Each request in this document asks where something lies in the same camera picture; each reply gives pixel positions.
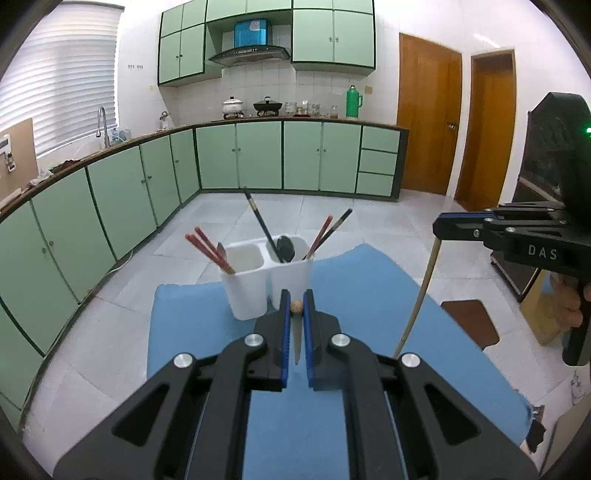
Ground plain bamboo chopstick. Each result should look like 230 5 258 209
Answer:
394 238 442 358
290 300 304 365

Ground black chopstick gold band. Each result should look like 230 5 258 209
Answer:
242 187 284 263

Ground black chopstick silver band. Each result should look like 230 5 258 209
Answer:
310 208 353 259

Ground curved red-handled bamboo chopstick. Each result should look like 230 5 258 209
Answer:
301 215 333 260

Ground red orange patterned chopstick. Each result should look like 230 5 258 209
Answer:
184 234 235 275

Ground green upper kitchen cabinets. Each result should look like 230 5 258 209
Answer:
157 1 377 86

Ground green kitchen cabinets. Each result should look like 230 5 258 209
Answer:
1 120 414 427
157 1 377 86

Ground green lower kitchen cabinets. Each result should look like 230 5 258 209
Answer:
1 120 414 427

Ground person's right hand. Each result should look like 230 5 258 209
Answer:
550 273 590 330

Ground brown wooden door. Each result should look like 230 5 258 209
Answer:
455 50 517 211
397 34 462 195

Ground brown stool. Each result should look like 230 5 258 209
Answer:
441 299 500 350

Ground blue table mat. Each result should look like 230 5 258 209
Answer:
148 246 537 479

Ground white double utensil holder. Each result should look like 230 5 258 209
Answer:
221 235 314 321

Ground green thermos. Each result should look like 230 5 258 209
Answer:
346 85 363 118

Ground dark spoon right compartment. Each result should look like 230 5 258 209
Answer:
276 235 296 263

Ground dark spoon compartment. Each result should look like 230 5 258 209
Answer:
216 242 228 262
276 235 296 263

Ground dark spoon left compartment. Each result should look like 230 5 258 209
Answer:
216 242 228 262

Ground black wok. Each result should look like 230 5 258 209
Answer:
253 96 283 117

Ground white pot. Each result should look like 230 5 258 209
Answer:
222 96 245 120

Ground range hood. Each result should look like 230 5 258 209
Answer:
207 18 290 68

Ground chrome faucet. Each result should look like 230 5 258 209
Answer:
96 106 110 149

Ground steel kettle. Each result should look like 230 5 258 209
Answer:
159 111 170 131

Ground cardboard board with latches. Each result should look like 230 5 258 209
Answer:
0 118 39 201

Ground window blind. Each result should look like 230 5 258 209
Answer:
1 1 123 155

